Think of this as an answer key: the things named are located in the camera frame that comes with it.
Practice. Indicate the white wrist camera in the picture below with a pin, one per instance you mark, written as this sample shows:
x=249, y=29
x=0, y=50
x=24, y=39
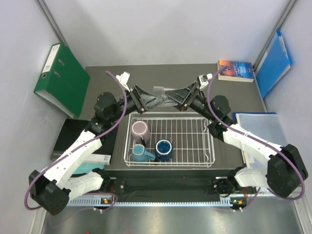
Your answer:
x=123, y=79
x=203, y=81

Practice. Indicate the blue folder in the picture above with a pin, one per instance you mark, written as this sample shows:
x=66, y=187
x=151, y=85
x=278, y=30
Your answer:
x=274, y=65

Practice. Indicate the green ring binder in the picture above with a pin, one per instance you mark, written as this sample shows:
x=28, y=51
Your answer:
x=63, y=81

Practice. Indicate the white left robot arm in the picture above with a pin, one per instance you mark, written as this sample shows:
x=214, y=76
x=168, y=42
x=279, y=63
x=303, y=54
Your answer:
x=54, y=186

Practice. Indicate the white cable duct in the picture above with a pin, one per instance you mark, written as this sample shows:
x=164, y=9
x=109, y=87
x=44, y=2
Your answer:
x=104, y=201

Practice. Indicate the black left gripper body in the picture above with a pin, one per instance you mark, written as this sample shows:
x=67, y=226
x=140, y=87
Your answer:
x=133, y=103

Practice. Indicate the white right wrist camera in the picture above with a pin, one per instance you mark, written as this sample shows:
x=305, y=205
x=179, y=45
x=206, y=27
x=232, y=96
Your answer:
x=203, y=81

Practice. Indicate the dark blue mug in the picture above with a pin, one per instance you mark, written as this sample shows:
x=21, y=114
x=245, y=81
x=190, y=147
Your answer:
x=164, y=150

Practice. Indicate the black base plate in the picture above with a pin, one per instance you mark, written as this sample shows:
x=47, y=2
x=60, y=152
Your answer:
x=170, y=185

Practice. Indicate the paperback book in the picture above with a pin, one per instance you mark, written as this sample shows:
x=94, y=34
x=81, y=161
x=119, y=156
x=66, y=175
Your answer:
x=236, y=71

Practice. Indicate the black book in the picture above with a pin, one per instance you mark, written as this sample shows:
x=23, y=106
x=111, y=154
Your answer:
x=71, y=130

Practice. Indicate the pink mug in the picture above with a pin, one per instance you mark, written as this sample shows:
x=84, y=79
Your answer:
x=140, y=131

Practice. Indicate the light blue mug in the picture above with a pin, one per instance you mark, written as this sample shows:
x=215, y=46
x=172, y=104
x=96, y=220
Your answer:
x=141, y=154

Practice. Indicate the white wire dish rack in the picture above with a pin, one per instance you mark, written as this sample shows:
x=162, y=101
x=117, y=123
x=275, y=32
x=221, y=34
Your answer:
x=193, y=145

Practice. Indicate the clear faceted glass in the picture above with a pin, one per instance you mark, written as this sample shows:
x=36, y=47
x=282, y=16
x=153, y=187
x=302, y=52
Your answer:
x=159, y=91
x=119, y=98

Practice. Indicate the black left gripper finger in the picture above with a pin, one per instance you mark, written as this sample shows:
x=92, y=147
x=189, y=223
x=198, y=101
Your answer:
x=146, y=97
x=153, y=103

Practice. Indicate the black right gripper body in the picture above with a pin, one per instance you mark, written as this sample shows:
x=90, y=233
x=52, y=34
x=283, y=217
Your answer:
x=199, y=104

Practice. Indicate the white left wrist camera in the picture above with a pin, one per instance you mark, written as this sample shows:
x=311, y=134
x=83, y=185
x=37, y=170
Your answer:
x=123, y=79

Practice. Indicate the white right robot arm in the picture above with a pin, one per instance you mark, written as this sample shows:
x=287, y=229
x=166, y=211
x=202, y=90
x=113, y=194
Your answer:
x=283, y=172

